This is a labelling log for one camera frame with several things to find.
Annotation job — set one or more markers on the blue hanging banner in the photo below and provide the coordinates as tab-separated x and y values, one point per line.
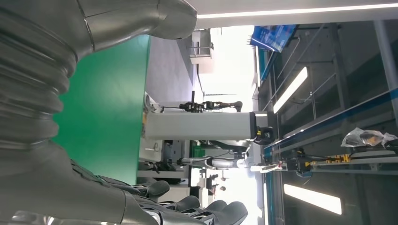
273	37

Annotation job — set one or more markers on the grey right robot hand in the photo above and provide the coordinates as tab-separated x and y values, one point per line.
62	192

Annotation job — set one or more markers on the black yellow camera on column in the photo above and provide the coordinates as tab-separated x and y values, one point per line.
264	135

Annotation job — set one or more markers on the green plastic crate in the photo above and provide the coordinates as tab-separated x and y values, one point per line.
197	151

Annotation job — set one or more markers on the long ceiling light panel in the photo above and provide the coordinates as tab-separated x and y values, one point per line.
312	198
290	89

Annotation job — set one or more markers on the grey square column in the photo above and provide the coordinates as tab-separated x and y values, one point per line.
199	125

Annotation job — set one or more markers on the long ceiling light strip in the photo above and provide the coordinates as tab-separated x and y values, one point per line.
295	11

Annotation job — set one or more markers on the plastic wrapped black device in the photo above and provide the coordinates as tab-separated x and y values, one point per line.
363	138

